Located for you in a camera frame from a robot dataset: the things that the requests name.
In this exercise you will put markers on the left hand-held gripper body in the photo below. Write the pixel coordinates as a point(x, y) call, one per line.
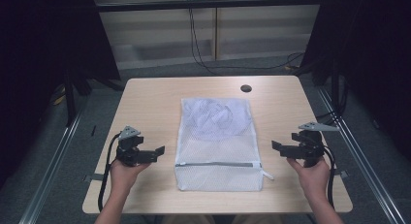
point(128, 149)

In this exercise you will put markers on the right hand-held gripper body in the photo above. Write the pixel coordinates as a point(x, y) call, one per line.
point(309, 143)

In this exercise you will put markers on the person's left hand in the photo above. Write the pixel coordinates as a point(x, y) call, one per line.
point(124, 177)

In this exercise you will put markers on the person's right hand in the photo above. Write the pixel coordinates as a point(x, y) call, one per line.
point(309, 178)

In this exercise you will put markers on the black metal stand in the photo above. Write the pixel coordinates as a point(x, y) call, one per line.
point(336, 88)
point(69, 98)

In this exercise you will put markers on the white mesh laundry bag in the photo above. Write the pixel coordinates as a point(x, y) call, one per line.
point(219, 159)

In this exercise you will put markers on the pale cloth inside bag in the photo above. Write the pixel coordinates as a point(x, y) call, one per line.
point(219, 118)

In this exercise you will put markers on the dark curtain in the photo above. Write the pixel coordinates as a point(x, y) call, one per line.
point(371, 62)
point(48, 56)

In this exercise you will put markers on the grey table edge bracket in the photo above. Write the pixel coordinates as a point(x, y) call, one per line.
point(343, 174)

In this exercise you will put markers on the metal floor rail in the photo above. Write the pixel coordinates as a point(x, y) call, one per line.
point(362, 162)
point(48, 172)

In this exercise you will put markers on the black horizontal frame bar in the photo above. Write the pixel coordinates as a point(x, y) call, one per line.
point(206, 4)

